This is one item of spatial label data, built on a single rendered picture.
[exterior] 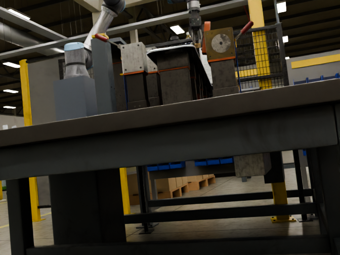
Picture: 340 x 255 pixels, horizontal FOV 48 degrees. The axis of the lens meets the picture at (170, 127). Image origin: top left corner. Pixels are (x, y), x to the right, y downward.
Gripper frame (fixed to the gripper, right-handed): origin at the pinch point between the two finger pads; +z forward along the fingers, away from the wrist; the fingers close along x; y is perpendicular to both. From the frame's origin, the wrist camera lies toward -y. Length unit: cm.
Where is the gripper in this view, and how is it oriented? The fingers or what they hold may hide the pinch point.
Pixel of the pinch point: (197, 42)
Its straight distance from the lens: 241.7
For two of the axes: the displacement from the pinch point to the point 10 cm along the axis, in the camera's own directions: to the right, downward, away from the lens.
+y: -0.8, -0.6, -10.0
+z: 0.9, 9.9, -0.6
